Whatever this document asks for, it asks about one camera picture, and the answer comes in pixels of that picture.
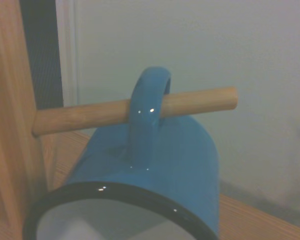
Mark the blue enamel mug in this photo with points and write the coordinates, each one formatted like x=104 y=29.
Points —
x=165 y=155

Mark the white door frame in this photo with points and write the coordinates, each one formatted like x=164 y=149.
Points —
x=67 y=50

